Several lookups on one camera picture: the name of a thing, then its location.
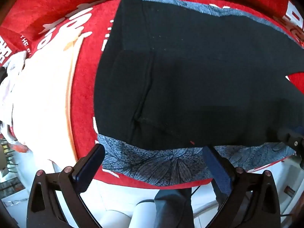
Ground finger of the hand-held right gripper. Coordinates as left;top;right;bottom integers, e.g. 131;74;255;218
276;126;304;169

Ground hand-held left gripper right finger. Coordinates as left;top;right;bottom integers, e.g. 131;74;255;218
202;145;282;228

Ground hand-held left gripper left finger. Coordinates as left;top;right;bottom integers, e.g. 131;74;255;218
26;143;105;228

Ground black pants with patterned trim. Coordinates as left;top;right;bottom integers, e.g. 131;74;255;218
94;0;304;187

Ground person's leg in grey trousers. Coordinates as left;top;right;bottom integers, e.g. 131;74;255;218
153;187;195;228

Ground white cloth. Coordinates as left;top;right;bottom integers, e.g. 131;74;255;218
0;51;30;148

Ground red printed blanket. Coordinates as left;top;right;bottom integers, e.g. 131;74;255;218
0;0;304;189

